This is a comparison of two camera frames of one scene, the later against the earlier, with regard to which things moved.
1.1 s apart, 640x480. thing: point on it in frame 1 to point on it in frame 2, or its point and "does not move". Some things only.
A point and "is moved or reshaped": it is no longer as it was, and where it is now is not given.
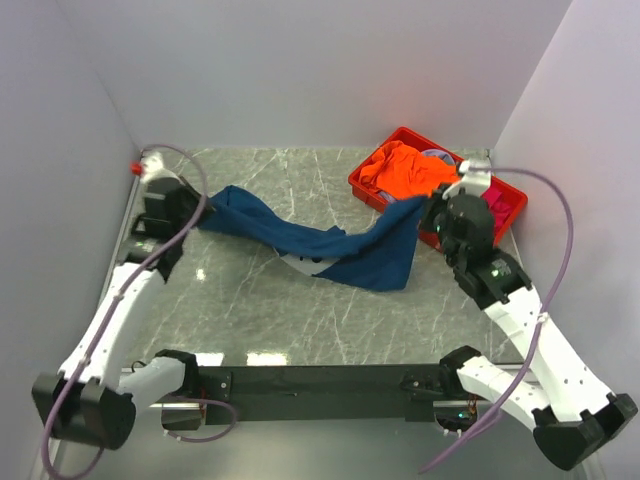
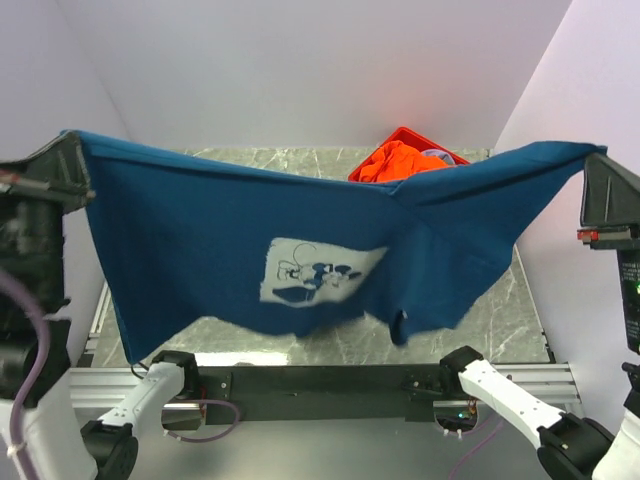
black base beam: x=320 y=392 does not move
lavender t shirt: x=442 y=154 does not move
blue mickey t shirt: x=379 y=251 is moved or reshaped
